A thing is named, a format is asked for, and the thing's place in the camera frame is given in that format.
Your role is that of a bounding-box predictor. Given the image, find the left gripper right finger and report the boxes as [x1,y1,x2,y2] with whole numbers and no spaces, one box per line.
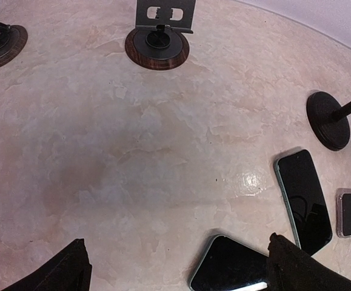
[267,233,351,291]

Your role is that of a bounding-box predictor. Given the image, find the black gooseneck phone stand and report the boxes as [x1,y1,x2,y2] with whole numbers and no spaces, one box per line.
[306,91,351,152]

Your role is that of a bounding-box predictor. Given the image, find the teal phone lying diagonal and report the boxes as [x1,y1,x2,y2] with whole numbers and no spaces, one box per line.
[189,235,267,290]

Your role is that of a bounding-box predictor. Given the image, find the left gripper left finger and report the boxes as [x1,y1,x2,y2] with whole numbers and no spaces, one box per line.
[5,238,92,290]

